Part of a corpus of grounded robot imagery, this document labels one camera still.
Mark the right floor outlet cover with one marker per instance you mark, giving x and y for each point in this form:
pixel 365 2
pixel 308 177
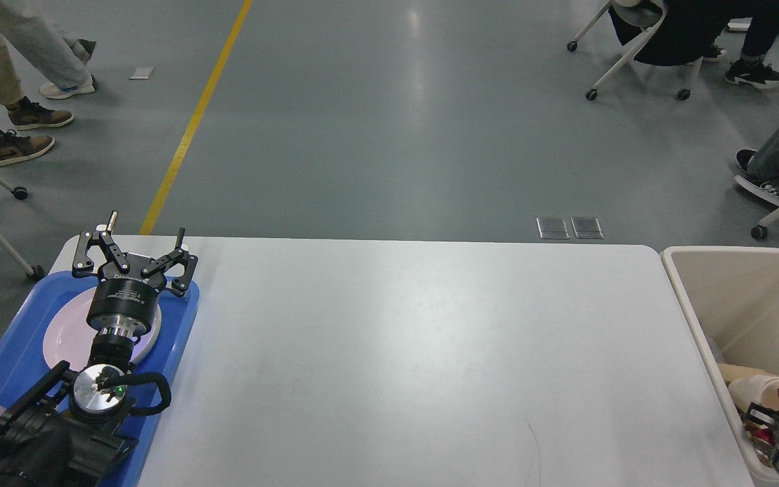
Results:
pixel 587 228

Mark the blue plastic tray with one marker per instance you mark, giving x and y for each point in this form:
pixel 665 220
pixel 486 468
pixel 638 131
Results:
pixel 22 363

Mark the brown paper bag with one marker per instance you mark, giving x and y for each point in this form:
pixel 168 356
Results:
pixel 729 373

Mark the left floor outlet cover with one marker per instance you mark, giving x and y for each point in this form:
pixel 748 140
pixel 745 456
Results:
pixel 552 228

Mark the white paper cup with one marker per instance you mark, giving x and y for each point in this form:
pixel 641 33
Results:
pixel 760 389

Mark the person in black sneakers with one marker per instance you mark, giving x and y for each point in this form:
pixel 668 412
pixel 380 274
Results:
pixel 690 29

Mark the beige plastic bin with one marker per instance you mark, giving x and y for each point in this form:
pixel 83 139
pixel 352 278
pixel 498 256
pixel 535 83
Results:
pixel 730 298

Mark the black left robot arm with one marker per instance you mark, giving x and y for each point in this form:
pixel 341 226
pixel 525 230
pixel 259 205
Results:
pixel 65 430

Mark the person in grey trousers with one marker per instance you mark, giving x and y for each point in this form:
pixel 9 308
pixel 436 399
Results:
pixel 56 53

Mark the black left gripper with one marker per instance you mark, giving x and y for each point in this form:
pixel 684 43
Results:
pixel 126 303

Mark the white office chair right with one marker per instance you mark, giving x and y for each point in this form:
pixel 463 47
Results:
pixel 648 16

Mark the pink plate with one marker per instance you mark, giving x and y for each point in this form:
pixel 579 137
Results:
pixel 69 338

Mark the floor outlet cover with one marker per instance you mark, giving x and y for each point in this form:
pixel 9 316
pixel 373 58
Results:
pixel 587 228
pixel 552 228

